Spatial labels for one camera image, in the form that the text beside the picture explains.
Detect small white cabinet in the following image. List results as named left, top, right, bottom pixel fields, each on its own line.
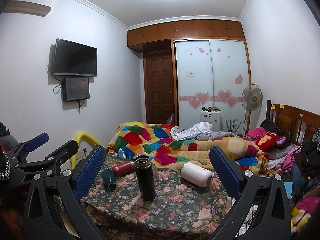
left=200, top=109, right=223, bottom=132

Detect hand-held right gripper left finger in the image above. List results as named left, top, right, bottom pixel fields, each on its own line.
left=23, top=145, right=107, bottom=240

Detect white cup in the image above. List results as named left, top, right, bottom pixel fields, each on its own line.
left=180, top=162, right=212, bottom=187

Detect white standing fan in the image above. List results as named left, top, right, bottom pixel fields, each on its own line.
left=241, top=83, right=263, bottom=131

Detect brown overhead wooden cabinets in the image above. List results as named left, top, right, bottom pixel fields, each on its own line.
left=127, top=19, right=246, bottom=54

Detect yellow and pink toy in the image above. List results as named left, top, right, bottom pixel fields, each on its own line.
left=291, top=195, right=320, bottom=233

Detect dark green cup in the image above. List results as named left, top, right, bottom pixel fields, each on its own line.
left=101, top=169, right=117, bottom=190

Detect colourful patchwork blanket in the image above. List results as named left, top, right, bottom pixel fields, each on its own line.
left=106, top=121, right=270, bottom=178

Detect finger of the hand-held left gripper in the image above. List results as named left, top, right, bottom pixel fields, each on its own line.
left=11, top=139, right=79, bottom=180
left=9, top=132, right=50, bottom=167

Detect black thermos flask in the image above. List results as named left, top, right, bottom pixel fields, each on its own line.
left=134, top=155, right=157, bottom=201

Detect yellow padded rail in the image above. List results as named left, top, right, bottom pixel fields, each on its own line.
left=71, top=131, right=101, bottom=170

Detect brown wooden headboard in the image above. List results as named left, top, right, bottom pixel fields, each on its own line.
left=265, top=99, right=320, bottom=146

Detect white heart-print sliding wardrobe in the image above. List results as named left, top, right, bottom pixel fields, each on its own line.
left=171, top=39, right=252, bottom=133

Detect dark cloth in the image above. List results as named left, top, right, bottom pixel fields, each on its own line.
left=0, top=121, right=12, bottom=164

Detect wall-mounted black television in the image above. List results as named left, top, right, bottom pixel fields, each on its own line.
left=49, top=38, right=98, bottom=77

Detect pink clothes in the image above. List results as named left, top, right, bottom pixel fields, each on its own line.
left=280, top=145, right=305, bottom=173

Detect white air conditioner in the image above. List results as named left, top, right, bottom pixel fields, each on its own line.
left=1, top=0, right=59, bottom=18

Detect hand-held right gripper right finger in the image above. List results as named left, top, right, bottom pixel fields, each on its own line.
left=209, top=145, right=292, bottom=240

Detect blue cloth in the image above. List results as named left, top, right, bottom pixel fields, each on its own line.
left=116, top=148, right=133, bottom=160

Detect black bag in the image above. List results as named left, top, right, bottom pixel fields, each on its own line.
left=260, top=118, right=290, bottom=140

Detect pile of dark clothes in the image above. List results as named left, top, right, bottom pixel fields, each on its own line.
left=300, top=128, right=320, bottom=179

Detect grey checked cloth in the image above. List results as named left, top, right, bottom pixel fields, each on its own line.
left=170, top=122, right=241, bottom=141

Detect brown wooden door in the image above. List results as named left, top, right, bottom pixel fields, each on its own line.
left=143, top=51, right=175, bottom=125

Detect floral tablecloth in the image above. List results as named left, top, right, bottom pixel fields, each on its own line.
left=57, top=155, right=262, bottom=240

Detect red plush toy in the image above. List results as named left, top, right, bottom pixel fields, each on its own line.
left=253, top=130, right=287, bottom=153

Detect bunch of dry twigs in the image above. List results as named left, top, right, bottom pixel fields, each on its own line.
left=224, top=117, right=245, bottom=133

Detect small black wall monitor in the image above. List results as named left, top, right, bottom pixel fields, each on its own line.
left=62, top=77, right=91, bottom=103

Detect pink cloth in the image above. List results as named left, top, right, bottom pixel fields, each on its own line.
left=246, top=127, right=267, bottom=141

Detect red thermos flask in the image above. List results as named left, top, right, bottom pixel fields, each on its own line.
left=111, top=161, right=136, bottom=176

